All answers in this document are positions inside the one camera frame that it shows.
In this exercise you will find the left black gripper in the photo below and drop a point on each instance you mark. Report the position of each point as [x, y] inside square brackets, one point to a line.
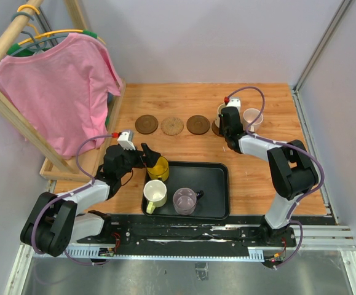
[149, 159]

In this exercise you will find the white mug yellow handle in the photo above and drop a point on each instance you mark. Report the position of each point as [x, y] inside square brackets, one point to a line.
[155, 192]

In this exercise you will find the brown coaster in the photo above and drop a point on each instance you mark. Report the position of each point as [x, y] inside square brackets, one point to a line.
[146, 124]
[216, 130]
[198, 125]

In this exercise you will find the woven rattan coaster back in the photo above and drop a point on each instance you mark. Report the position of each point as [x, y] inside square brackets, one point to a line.
[172, 126]

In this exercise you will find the purple mug black handle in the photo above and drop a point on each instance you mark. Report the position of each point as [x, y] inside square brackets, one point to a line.
[185, 200]

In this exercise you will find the cream mug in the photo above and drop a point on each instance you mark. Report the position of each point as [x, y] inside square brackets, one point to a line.
[218, 115]

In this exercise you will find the pink mug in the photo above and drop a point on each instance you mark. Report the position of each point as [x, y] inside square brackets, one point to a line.
[252, 119]

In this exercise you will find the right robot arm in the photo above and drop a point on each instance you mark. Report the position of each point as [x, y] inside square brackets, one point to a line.
[292, 171]

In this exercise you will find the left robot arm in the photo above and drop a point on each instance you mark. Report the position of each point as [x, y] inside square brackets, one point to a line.
[57, 220]

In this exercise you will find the black serving tray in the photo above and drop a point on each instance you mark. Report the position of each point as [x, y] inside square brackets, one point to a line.
[210, 178]

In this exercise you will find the wooden clothes rack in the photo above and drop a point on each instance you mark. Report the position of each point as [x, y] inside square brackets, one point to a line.
[55, 167]

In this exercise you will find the pink t-shirt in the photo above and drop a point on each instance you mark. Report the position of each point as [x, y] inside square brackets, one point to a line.
[63, 92]

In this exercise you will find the grey hanger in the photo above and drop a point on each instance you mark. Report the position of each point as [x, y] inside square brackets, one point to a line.
[36, 44]

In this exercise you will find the yellow green hanger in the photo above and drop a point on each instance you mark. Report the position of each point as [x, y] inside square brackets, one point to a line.
[76, 31]

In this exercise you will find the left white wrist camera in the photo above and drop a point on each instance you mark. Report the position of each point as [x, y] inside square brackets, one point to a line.
[125, 140]

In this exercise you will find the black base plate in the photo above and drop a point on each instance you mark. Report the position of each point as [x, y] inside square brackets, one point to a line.
[138, 234]

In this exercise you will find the aluminium corner post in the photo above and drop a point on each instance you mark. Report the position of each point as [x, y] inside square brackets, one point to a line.
[325, 39]

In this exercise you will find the aluminium rail frame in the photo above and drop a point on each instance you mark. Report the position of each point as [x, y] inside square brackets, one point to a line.
[191, 259]

